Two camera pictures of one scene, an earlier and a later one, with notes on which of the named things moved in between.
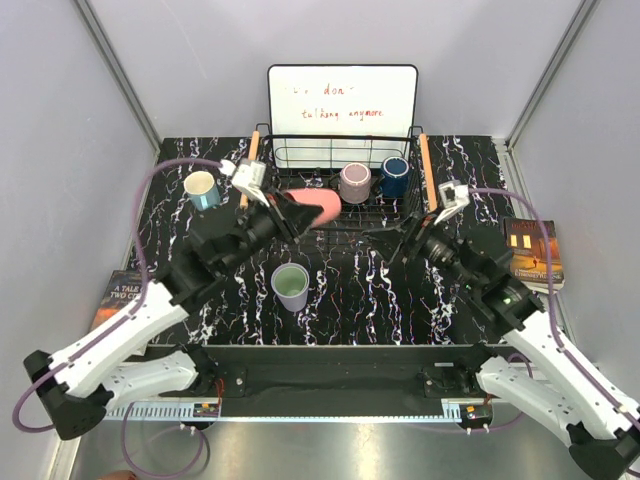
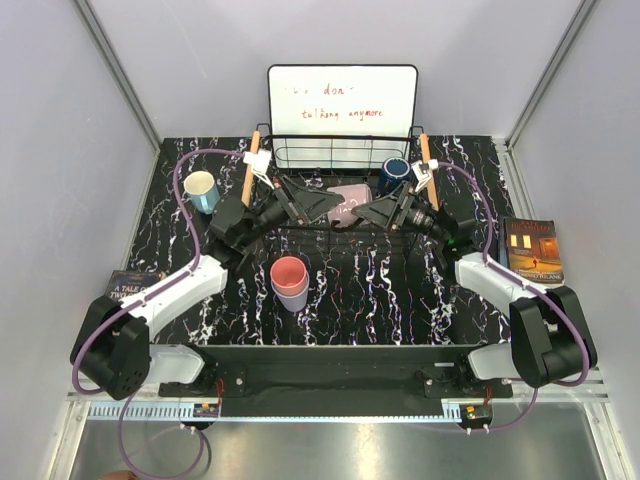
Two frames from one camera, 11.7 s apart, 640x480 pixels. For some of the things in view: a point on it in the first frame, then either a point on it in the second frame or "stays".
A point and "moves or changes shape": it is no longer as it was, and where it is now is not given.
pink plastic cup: (330, 200) moves or changes shape
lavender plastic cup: (293, 303) stays
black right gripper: (416, 230) to (382, 211)
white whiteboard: (332, 115) stays
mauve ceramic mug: (355, 183) to (355, 195)
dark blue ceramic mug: (395, 177) stays
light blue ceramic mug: (202, 191) stays
